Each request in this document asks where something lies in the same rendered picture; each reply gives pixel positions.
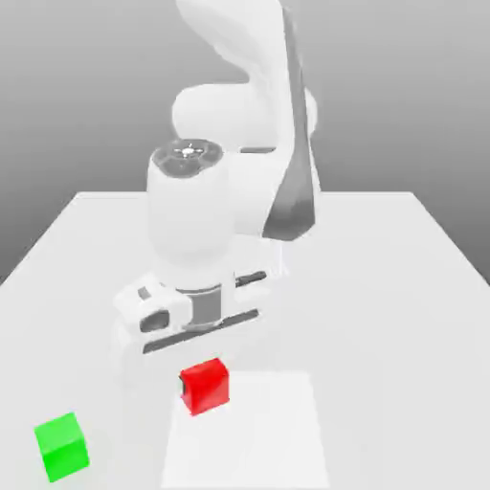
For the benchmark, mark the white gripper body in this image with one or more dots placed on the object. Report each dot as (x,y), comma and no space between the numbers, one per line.
(199,332)

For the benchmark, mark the small red cube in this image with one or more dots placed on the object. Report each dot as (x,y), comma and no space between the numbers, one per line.
(206,386)

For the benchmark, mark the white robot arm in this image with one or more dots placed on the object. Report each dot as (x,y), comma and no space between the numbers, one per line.
(191,214)

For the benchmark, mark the small green cube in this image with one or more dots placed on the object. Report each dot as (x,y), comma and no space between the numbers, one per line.
(61,448)

